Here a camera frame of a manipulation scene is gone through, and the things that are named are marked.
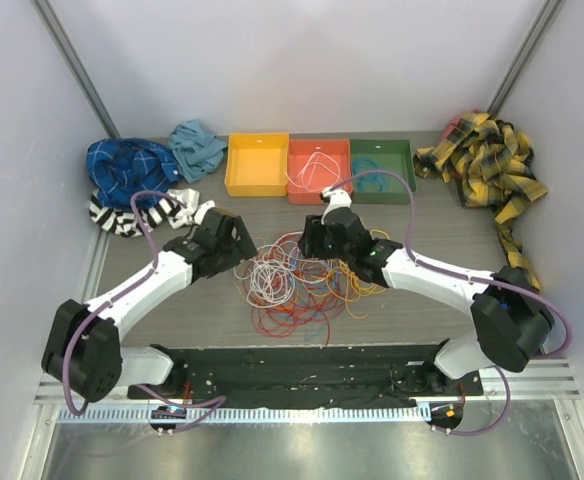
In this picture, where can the light blue cloth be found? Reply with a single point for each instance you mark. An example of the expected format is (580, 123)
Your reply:
(197, 151)

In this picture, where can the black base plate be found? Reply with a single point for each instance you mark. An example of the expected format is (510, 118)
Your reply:
(308, 378)

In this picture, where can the black white striped cloth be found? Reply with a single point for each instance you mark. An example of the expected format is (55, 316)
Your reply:
(181, 209)

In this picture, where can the orange plastic bin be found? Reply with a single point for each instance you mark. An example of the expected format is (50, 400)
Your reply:
(313, 165)

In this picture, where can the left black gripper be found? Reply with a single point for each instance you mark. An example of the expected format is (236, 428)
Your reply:
(242, 249)

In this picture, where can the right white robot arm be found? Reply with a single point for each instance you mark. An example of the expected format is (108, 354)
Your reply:
(509, 322)

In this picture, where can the blue plaid shirt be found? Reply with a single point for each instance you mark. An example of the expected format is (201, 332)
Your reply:
(119, 168)

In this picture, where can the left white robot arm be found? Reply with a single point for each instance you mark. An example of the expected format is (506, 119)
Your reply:
(84, 351)

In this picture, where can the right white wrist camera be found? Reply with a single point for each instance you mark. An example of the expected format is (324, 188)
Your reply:
(334, 199)

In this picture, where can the yellow plaid shirt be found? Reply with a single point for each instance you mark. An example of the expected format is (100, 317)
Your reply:
(491, 168)

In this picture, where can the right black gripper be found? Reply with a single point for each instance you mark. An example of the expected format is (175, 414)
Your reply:
(310, 242)

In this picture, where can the pink cloth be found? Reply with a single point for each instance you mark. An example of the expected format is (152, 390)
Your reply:
(460, 126)

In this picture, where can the yellow plastic bin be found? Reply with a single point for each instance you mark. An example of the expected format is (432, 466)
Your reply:
(257, 165)

